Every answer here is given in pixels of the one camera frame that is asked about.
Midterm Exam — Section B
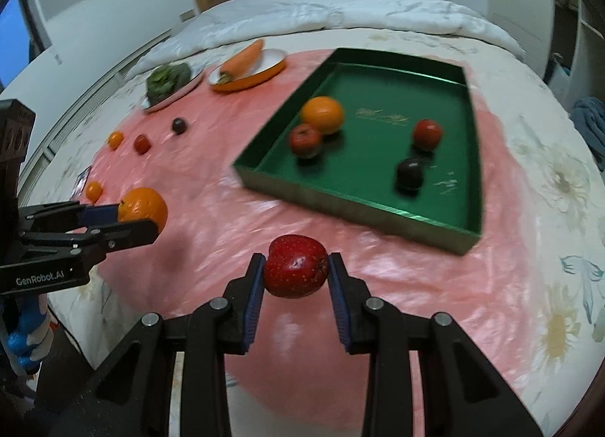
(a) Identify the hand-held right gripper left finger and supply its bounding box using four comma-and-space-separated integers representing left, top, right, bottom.
47, 253, 266, 437

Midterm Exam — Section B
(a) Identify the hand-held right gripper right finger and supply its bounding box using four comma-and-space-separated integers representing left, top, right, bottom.
328, 252, 544, 437

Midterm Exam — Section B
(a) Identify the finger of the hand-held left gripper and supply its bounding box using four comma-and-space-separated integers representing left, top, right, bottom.
19, 201, 121, 234
23, 220, 160, 266

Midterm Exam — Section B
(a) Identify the medium orange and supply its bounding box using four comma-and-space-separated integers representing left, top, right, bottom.
117, 187, 169, 236

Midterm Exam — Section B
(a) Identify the green cardboard box tray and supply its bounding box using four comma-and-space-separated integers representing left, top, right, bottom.
233, 48, 484, 256

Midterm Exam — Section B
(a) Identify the large orange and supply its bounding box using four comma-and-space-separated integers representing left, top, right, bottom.
301, 96, 345, 135

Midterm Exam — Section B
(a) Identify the person's left hand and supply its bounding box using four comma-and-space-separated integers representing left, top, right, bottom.
7, 295, 54, 374

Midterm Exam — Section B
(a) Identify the smartphone with red case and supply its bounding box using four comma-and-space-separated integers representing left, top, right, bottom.
73, 166, 93, 197

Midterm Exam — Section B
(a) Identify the pink plastic sheet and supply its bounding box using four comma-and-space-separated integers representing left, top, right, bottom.
78, 47, 535, 437

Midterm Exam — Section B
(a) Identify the green leafy vegetable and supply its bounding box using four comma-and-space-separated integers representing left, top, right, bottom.
146, 63, 192, 100

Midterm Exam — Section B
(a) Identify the white plate with dark rim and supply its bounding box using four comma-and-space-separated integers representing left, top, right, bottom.
141, 69, 205, 113

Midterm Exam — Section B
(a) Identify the window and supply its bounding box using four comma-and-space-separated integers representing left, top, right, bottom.
0, 0, 30, 88

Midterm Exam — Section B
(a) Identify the carrot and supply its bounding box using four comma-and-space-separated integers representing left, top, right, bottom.
218, 39, 265, 83

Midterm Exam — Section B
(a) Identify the orange enamel plate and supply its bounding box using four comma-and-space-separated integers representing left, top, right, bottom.
208, 48, 288, 93

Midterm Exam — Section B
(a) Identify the white duvet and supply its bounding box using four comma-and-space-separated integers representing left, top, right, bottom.
125, 0, 525, 83

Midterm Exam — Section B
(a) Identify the blue towel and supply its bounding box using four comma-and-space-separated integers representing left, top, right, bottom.
571, 97, 605, 159

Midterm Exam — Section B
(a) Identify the white plastic bag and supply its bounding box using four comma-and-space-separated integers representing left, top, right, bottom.
548, 53, 572, 98

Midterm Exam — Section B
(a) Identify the white slatted wall cabinet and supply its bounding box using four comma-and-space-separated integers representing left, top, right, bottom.
19, 31, 173, 173

